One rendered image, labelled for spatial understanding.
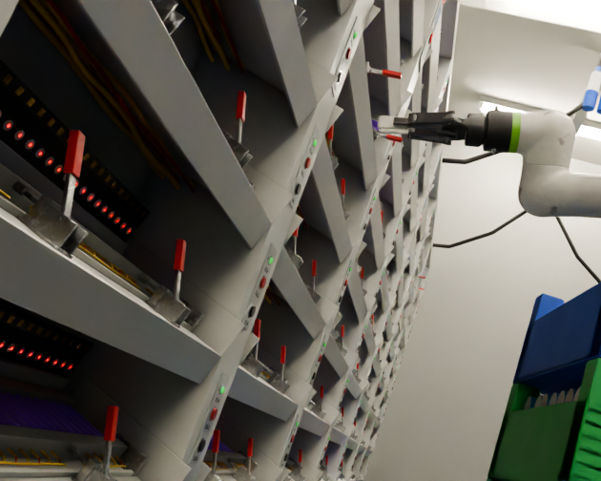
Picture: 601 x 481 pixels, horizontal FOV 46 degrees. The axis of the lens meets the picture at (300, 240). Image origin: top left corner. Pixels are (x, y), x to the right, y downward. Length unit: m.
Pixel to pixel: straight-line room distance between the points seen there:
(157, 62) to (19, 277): 0.20
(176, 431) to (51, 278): 0.46
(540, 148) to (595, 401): 1.23
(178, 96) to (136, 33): 0.10
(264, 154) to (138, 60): 0.48
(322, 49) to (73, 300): 0.64
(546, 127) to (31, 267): 1.30
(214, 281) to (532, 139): 0.90
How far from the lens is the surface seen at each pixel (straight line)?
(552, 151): 1.65
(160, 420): 0.96
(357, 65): 1.27
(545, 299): 0.65
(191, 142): 0.69
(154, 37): 0.58
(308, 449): 2.33
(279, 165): 1.01
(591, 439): 0.45
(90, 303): 0.60
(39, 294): 0.54
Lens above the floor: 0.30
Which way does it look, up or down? 14 degrees up
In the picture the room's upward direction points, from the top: 20 degrees clockwise
